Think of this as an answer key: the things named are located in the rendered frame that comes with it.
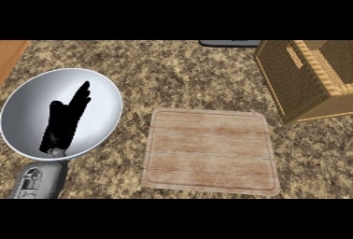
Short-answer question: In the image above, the wooden cutting board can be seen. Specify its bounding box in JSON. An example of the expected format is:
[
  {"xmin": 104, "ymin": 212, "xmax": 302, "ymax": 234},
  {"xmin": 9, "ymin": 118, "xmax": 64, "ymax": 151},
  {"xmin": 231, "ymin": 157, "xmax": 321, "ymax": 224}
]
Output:
[{"xmin": 141, "ymin": 107, "xmax": 281, "ymax": 197}]

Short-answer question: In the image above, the brown wicker basket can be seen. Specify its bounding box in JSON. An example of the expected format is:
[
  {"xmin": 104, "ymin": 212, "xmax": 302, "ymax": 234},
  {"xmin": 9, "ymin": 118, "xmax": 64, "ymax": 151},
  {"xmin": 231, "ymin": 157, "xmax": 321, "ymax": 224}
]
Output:
[{"xmin": 253, "ymin": 39, "xmax": 353, "ymax": 125}]

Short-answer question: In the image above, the dark grey appliance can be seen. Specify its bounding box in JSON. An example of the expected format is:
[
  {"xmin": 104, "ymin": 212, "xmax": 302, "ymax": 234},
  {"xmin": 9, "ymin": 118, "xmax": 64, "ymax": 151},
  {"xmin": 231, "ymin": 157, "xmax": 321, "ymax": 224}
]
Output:
[{"xmin": 198, "ymin": 39, "xmax": 262, "ymax": 49}]

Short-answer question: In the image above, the grey round plate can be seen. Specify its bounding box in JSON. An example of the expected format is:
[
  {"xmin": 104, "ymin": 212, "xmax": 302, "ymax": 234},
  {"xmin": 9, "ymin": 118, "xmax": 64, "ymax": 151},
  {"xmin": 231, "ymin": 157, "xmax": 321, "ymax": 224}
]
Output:
[{"xmin": 0, "ymin": 67, "xmax": 124, "ymax": 162}]

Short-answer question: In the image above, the orange-brown wooden panel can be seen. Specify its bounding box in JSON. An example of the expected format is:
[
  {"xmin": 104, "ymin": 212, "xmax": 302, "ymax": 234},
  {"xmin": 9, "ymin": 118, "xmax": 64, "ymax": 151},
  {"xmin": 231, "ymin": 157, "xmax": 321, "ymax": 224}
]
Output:
[{"xmin": 0, "ymin": 39, "xmax": 31, "ymax": 88}]

